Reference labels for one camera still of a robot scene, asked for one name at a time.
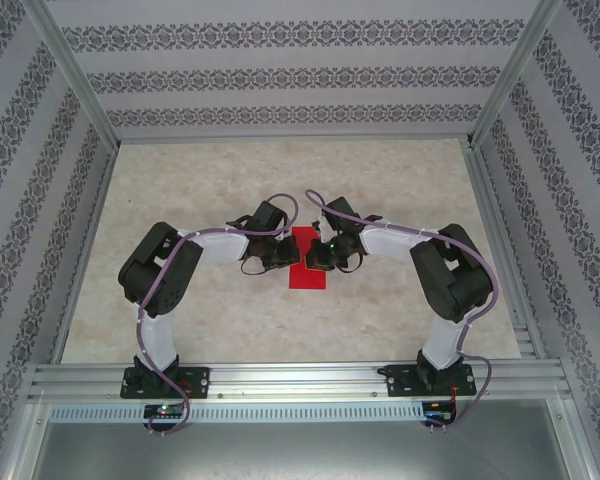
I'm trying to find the red paper sheet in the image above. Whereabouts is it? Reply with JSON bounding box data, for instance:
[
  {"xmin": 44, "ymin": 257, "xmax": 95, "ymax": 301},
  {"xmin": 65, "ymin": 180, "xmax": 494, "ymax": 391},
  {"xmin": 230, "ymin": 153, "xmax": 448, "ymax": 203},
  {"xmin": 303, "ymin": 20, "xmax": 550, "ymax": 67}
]
[{"xmin": 287, "ymin": 226, "xmax": 329, "ymax": 290}]

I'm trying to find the grey metal sheet panel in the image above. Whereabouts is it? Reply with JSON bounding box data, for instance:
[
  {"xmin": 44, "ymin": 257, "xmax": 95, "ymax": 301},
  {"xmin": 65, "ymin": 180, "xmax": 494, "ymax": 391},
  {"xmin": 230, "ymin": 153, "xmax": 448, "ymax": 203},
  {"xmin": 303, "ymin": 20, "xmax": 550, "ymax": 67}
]
[{"xmin": 32, "ymin": 422, "xmax": 571, "ymax": 480}]

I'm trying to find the right gripper thin black cable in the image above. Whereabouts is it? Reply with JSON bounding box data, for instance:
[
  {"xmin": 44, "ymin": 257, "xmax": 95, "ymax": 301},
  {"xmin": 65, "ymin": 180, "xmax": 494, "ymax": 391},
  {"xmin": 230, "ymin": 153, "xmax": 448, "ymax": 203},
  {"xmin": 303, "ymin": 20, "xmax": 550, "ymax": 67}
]
[{"xmin": 335, "ymin": 249, "xmax": 367, "ymax": 275}]

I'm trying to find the gripper thin black cable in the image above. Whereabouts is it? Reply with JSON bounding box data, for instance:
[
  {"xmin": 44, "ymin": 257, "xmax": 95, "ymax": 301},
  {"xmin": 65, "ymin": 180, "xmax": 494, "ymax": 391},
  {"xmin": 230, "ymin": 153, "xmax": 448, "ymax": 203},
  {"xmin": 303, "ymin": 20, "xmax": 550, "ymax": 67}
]
[
  {"xmin": 240, "ymin": 255, "xmax": 272, "ymax": 277},
  {"xmin": 335, "ymin": 249, "xmax": 367, "ymax": 275}
]

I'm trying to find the left gripper thin black cable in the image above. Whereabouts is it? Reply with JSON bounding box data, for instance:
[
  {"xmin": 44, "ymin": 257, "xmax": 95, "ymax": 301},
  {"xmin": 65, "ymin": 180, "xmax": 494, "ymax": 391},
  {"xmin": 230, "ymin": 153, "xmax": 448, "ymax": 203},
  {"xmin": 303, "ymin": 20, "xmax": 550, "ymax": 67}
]
[{"xmin": 240, "ymin": 255, "xmax": 272, "ymax": 277}]

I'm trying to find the aluminium frame cross beam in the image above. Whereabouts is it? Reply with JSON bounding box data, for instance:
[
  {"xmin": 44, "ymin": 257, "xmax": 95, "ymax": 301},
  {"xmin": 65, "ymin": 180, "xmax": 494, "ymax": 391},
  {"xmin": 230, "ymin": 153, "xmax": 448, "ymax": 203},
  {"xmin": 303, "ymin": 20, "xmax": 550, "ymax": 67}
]
[{"xmin": 114, "ymin": 132, "xmax": 474, "ymax": 146}]

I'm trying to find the aluminium mounting rail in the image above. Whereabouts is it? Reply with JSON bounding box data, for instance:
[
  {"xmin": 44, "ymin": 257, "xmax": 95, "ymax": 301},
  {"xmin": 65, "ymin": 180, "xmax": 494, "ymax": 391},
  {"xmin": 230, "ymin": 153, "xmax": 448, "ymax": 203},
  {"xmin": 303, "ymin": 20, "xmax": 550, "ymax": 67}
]
[{"xmin": 27, "ymin": 360, "xmax": 574, "ymax": 405}]

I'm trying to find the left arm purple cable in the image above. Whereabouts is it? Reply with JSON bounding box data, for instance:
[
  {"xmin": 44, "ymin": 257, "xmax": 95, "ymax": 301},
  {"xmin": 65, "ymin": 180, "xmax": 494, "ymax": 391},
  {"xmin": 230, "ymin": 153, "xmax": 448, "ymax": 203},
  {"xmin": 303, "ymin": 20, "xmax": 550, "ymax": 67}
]
[{"xmin": 137, "ymin": 193, "xmax": 301, "ymax": 440}]

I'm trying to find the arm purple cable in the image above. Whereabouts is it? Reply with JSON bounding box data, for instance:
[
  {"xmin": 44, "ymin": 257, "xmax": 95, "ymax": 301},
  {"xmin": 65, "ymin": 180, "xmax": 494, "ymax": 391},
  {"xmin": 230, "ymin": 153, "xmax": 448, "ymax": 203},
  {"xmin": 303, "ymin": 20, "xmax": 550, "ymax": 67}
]
[
  {"xmin": 304, "ymin": 188, "xmax": 500, "ymax": 434},
  {"xmin": 137, "ymin": 193, "xmax": 301, "ymax": 440}
]

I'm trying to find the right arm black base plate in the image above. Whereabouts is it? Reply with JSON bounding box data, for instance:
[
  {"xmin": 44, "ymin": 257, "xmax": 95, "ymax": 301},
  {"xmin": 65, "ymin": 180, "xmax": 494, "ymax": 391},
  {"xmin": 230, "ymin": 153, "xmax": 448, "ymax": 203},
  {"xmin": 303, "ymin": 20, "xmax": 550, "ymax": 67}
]
[{"xmin": 387, "ymin": 363, "xmax": 476, "ymax": 399}]

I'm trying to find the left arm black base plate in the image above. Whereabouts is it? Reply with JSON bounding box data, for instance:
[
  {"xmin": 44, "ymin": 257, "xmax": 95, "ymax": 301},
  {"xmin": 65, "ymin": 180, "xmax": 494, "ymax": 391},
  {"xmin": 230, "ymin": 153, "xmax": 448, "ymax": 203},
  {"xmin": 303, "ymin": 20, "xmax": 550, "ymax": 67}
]
[{"xmin": 121, "ymin": 366, "xmax": 212, "ymax": 401}]

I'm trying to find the slotted grey cable duct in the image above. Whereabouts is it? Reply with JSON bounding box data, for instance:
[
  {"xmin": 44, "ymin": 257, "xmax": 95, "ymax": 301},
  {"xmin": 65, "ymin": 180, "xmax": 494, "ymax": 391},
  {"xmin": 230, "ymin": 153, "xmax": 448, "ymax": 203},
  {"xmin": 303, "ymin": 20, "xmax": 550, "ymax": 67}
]
[{"xmin": 49, "ymin": 402, "xmax": 426, "ymax": 424}]

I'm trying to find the right aluminium side rail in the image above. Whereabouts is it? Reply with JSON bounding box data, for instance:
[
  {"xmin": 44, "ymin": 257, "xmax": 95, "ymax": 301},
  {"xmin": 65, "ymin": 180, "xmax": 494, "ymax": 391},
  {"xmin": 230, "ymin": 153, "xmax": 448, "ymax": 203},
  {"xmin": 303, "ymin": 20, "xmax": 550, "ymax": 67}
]
[{"xmin": 462, "ymin": 139, "xmax": 549, "ymax": 361}]

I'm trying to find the aluminium side rail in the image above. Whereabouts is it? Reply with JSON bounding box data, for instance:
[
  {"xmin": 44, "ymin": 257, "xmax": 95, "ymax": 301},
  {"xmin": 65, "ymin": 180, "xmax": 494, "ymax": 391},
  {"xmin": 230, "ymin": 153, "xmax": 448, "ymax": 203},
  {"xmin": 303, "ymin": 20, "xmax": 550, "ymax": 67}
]
[
  {"xmin": 462, "ymin": 139, "xmax": 549, "ymax": 361},
  {"xmin": 49, "ymin": 142, "xmax": 121, "ymax": 364}
]

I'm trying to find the left aluminium side rail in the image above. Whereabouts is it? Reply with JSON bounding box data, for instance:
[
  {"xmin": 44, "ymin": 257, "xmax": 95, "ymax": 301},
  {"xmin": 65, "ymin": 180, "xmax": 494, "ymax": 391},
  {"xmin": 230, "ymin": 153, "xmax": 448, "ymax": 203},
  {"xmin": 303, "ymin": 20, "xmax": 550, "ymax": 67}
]
[{"xmin": 49, "ymin": 142, "xmax": 121, "ymax": 364}]

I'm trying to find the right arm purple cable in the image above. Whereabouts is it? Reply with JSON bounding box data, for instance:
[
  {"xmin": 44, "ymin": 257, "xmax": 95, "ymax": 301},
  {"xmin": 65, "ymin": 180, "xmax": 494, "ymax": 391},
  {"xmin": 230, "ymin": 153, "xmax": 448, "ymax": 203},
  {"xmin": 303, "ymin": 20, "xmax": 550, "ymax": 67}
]
[{"xmin": 304, "ymin": 188, "xmax": 500, "ymax": 434}]

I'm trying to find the right aluminium frame post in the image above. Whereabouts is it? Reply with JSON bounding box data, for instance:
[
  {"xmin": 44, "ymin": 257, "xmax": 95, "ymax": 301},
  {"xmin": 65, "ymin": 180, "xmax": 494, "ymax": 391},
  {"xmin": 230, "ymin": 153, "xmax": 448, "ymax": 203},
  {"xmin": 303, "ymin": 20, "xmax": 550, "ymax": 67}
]
[{"xmin": 467, "ymin": 0, "xmax": 564, "ymax": 149}]

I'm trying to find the aluminium frame post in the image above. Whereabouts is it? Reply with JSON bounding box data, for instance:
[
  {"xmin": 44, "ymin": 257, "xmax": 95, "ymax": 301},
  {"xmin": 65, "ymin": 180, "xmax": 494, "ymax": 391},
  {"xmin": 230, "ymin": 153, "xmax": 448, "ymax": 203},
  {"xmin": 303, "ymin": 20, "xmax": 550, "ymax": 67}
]
[
  {"xmin": 19, "ymin": 0, "xmax": 122, "ymax": 154},
  {"xmin": 467, "ymin": 0, "xmax": 564, "ymax": 149}
]

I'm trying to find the left aluminium frame post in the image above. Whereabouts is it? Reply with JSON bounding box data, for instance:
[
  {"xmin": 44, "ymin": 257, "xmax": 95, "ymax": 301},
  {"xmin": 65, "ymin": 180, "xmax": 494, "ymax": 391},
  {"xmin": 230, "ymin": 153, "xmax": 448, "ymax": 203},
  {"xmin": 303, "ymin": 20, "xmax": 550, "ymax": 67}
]
[{"xmin": 19, "ymin": 0, "xmax": 122, "ymax": 154}]

